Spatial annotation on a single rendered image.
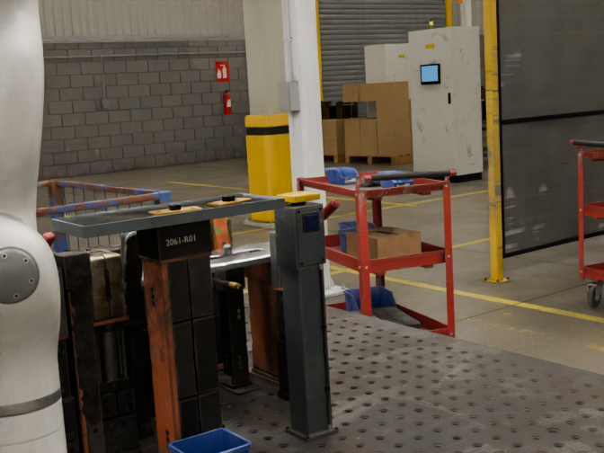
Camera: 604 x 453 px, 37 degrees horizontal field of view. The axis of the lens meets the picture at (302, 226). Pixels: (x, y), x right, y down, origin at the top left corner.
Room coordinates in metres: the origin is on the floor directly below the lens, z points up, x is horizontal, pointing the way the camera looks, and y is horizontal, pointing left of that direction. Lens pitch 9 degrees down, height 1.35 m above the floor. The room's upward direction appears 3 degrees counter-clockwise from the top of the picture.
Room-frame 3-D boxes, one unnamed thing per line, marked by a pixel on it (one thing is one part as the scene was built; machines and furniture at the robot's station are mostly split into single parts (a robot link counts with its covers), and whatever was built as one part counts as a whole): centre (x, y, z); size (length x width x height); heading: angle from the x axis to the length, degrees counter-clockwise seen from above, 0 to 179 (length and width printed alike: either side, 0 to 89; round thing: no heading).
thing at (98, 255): (1.61, 0.38, 0.89); 0.13 x 0.11 x 0.38; 35
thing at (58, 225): (1.50, 0.22, 1.16); 0.37 x 0.14 x 0.02; 125
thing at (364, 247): (4.22, -0.34, 0.49); 0.81 x 0.47 x 0.97; 21
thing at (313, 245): (1.65, 0.00, 0.92); 0.08 x 0.08 x 0.44; 35
